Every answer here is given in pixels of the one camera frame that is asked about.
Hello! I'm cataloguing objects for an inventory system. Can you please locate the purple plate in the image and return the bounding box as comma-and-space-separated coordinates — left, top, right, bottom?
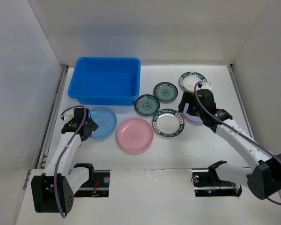
184, 116, 203, 124

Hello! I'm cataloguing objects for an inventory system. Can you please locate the green rimmed white plate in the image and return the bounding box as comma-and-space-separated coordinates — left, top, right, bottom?
179, 71, 207, 92
152, 109, 185, 138

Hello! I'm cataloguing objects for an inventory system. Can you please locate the light blue plate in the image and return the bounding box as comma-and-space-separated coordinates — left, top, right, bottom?
89, 107, 117, 140

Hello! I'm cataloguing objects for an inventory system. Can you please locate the teal patterned small plate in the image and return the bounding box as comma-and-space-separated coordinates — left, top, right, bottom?
134, 94, 160, 116
153, 82, 178, 102

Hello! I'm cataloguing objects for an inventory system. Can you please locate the pink plate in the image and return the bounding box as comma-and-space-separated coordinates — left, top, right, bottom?
117, 118, 154, 153

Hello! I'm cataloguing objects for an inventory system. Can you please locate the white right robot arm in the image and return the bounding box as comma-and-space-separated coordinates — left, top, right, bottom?
178, 89, 281, 200

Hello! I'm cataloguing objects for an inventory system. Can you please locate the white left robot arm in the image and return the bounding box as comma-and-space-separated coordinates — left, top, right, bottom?
31, 105, 98, 218

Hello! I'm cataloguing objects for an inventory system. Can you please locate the blue plastic bin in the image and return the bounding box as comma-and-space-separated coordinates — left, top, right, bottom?
68, 57, 141, 106

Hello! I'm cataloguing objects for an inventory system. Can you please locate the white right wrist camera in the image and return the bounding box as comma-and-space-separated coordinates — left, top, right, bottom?
198, 82, 212, 91

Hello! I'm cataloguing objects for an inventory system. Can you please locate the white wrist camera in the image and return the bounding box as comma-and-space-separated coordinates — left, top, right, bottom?
60, 110, 74, 123
198, 82, 212, 91

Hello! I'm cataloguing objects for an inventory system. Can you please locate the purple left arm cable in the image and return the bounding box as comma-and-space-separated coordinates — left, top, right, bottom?
54, 105, 88, 218

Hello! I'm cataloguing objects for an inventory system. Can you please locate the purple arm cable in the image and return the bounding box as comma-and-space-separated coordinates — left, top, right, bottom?
54, 105, 88, 218
193, 81, 281, 207

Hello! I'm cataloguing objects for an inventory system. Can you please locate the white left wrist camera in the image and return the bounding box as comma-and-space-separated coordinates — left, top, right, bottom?
60, 110, 74, 123

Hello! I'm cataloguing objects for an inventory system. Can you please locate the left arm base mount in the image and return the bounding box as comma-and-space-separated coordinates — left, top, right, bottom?
74, 170, 111, 198

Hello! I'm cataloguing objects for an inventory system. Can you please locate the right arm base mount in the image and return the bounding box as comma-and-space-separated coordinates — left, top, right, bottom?
191, 168, 242, 197

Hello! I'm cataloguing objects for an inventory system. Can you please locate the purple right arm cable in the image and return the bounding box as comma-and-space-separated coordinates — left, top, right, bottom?
193, 81, 281, 207

